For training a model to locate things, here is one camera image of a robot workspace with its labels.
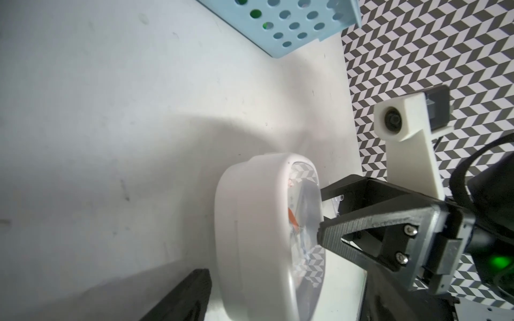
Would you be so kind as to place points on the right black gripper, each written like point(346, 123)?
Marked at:
point(411, 244)

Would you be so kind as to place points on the light blue plastic basket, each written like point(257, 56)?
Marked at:
point(296, 23)

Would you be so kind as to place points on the white alarm clock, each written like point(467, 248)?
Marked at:
point(267, 213)

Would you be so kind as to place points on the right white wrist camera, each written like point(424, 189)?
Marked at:
point(408, 125)

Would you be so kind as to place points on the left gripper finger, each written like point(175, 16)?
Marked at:
point(188, 301)

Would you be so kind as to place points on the green toy cucumber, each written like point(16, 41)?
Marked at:
point(255, 14)

